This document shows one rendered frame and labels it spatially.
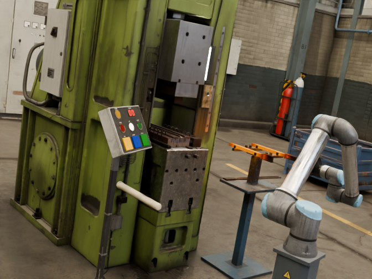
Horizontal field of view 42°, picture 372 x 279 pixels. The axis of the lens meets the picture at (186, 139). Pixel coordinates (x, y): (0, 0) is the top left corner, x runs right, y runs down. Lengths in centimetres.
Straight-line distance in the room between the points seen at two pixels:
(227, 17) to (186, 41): 54
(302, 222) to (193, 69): 129
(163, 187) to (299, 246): 106
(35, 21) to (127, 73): 532
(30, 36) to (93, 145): 498
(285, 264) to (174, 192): 101
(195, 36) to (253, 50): 792
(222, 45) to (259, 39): 761
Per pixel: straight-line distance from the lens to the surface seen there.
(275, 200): 281
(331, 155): 696
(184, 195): 347
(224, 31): 369
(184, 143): 341
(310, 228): 273
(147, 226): 350
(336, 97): 1251
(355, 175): 321
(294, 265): 277
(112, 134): 278
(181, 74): 327
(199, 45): 334
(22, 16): 835
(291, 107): 1065
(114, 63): 342
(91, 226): 357
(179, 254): 368
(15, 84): 842
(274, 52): 1159
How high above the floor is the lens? 159
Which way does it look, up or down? 11 degrees down
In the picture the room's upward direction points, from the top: 9 degrees clockwise
